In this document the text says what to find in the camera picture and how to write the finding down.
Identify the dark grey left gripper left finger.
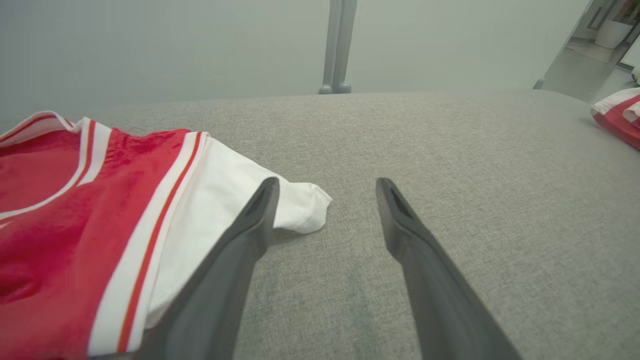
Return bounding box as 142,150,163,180
134,176,281,360

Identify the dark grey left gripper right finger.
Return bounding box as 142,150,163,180
375,177,524,360

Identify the red white basketball jersey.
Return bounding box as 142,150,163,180
0,110,333,360

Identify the folded red white garment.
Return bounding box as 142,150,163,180
590,87,640,151

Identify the grey metal partition post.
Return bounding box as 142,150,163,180
318,0,358,95

